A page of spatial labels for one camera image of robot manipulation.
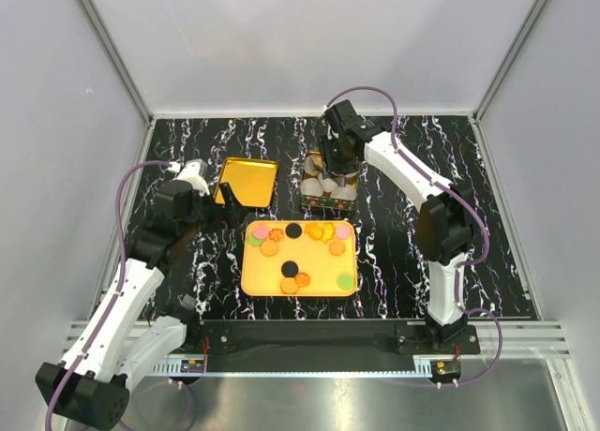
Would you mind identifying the pink sandwich cookie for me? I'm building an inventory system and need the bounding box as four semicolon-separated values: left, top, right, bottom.
335;225;353;240
252;226;270;240

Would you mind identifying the orange chick cookie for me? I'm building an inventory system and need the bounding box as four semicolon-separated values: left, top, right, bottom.
321;222;336;244

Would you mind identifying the large round dotted biscuit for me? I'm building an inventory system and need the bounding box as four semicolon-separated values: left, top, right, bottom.
260;239;279;257

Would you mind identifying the black sandwich cookie top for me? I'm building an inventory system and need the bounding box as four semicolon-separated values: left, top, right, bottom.
285;223;303;239

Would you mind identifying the gold tin lid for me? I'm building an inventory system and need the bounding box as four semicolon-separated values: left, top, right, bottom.
214;156;278;209

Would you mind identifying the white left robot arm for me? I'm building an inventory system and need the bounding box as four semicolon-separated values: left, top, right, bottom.
35;177;248;430

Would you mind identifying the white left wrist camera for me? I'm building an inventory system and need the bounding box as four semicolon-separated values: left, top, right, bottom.
176;159;210;196

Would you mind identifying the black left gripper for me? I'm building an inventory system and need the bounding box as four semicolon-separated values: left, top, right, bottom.
179;182;248;239

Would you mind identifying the pink sandwich cookie right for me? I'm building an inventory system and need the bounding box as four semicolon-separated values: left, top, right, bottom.
335;225;353;240

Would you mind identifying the orange swirl butter cookie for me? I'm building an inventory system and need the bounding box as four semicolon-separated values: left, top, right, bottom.
269;228;285;242

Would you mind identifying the black sandwich cookie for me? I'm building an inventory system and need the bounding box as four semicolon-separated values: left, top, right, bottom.
285;223;303;239
281;260;299;278

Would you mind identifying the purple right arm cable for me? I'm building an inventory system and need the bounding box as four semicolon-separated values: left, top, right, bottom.
322;86;505;386

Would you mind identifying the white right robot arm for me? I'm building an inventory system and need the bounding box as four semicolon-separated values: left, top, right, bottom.
241;100;486;353

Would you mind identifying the green christmas cookie tin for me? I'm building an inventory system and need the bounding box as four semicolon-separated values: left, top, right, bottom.
299;151;358;215

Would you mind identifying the round dotted biscuit lower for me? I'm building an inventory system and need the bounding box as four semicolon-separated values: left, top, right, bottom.
279;277;299;295

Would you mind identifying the orange fish cookie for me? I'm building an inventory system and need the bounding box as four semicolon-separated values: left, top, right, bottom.
304;223;323;241

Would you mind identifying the orange swirl cookie lower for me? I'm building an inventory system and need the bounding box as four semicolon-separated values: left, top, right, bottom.
294;273;310;288

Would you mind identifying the yellow plastic tray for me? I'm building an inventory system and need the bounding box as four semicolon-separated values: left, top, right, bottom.
240;220;358;298

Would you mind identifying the green sandwich cookie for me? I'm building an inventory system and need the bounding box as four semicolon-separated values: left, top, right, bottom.
337;274;355;290
248;234;263;246

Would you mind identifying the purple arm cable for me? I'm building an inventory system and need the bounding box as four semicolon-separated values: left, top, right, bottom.
44;159;194;431
322;86;505;386

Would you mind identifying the white paper cupcake liner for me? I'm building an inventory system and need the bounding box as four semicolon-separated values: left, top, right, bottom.
319;177;338;193
304;155;323;177
330;185;357;201
300;178;323;197

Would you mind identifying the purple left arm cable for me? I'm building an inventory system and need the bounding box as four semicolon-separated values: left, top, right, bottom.
44;159;194;431

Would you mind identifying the orange round scalloped cookie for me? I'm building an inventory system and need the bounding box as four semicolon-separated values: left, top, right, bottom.
329;240;346;256

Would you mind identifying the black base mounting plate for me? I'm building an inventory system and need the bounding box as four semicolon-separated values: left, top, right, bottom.
184;320;481;375

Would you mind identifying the green sandwich cookie right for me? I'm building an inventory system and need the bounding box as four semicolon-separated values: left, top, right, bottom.
337;274;355;290

